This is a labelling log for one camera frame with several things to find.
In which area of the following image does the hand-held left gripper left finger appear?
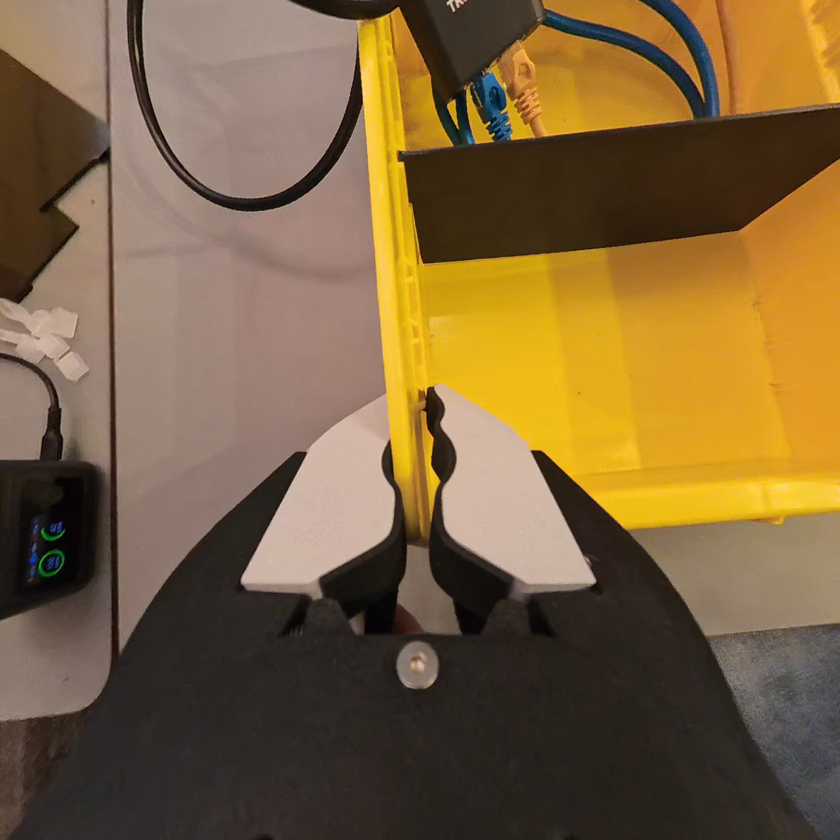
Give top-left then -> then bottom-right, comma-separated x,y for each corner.
240,394 -> 408,618

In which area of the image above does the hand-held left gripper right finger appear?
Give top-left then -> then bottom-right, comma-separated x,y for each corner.
427,385 -> 598,621

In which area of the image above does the yellow plastic bin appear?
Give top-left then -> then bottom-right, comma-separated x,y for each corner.
357,0 -> 840,542

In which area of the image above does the blue ethernet cable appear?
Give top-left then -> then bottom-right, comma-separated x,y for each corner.
430,0 -> 721,145

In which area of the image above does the black ethernet cable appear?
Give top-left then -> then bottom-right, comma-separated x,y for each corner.
126,0 -> 398,212

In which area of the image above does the orange ethernet cable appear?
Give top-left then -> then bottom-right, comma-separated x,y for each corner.
495,0 -> 742,139

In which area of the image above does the black network switch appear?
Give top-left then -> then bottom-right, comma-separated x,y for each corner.
403,0 -> 547,99

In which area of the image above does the black battery pack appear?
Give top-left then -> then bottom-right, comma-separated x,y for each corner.
0,459 -> 101,621

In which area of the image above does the pile of white plastic clips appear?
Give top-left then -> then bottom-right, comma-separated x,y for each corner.
0,298 -> 91,383

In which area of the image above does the black bin divider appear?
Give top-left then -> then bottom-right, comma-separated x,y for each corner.
0,49 -> 110,303
398,104 -> 840,265

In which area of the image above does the thin black power cable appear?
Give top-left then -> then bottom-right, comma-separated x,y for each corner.
0,353 -> 65,462

